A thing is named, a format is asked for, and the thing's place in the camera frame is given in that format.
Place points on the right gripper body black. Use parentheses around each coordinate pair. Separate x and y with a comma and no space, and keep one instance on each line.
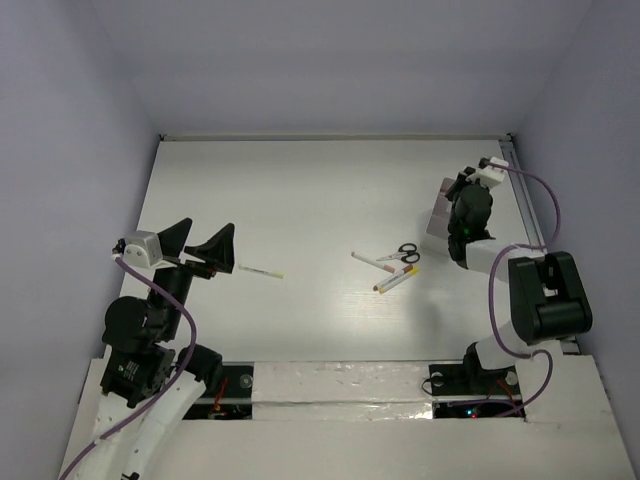
(455,193)

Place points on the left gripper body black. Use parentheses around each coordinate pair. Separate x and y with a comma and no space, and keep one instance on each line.
(195,267)

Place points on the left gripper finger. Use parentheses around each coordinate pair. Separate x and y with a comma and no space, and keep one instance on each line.
(217,253)
(173,239)

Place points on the pink white marker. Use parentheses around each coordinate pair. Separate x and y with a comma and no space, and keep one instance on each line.
(372,262)

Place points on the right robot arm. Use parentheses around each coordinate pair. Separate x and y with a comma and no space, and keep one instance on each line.
(484,360)

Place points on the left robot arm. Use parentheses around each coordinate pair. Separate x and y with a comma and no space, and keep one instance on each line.
(156,370)

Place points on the white compartment pen holder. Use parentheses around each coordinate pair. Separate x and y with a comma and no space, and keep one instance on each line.
(435,237)

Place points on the yellow tipped white marker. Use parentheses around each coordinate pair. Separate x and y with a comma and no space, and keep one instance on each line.
(397,282)

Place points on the brown tipped white marker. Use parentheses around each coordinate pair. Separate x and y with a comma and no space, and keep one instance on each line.
(396,275)

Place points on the white front platform board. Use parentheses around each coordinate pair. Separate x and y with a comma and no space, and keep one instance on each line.
(499,448)

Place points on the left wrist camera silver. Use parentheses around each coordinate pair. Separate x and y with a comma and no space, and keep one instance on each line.
(140,249)

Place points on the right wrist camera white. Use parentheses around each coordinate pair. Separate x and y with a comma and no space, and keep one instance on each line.
(492,171)

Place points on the black handled scissors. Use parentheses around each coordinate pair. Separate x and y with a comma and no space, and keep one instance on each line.
(407,253)

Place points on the right side aluminium rail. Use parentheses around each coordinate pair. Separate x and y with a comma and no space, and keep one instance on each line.
(525,200)

